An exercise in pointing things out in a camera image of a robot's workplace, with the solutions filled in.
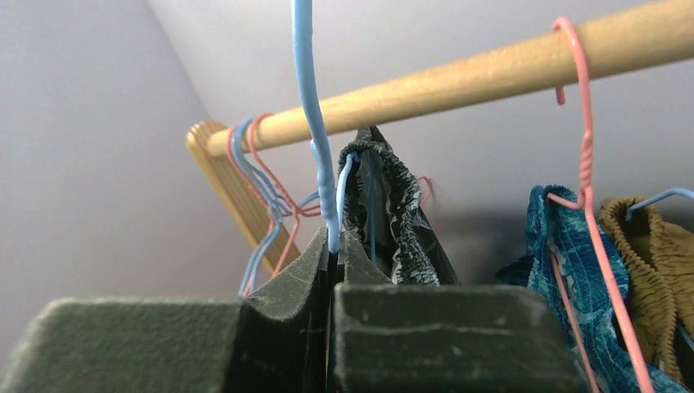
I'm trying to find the brown hanging shorts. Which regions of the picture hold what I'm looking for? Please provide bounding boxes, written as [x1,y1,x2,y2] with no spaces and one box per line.
[598,197,693,392]

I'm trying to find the pink wire hanger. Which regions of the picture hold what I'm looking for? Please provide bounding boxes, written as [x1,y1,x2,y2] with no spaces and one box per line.
[548,16,655,392]

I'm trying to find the empty wire hangers bunch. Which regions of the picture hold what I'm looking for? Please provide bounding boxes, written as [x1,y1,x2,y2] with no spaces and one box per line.
[224,112,435,298]

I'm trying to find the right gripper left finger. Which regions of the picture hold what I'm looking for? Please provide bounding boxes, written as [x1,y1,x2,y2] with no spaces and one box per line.
[1,230,328,392]

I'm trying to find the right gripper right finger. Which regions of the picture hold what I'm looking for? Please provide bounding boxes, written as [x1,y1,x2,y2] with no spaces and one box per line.
[334,233,587,392]

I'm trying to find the wooden clothes rack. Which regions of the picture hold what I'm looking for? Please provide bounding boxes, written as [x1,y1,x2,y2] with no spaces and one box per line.
[186,1,693,246]

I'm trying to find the dark leaf print shorts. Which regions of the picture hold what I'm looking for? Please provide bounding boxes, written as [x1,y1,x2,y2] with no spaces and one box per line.
[338,125,462,286]

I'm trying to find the light blue wire hanger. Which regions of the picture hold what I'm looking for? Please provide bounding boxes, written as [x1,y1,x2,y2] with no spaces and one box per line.
[291,0,357,255]

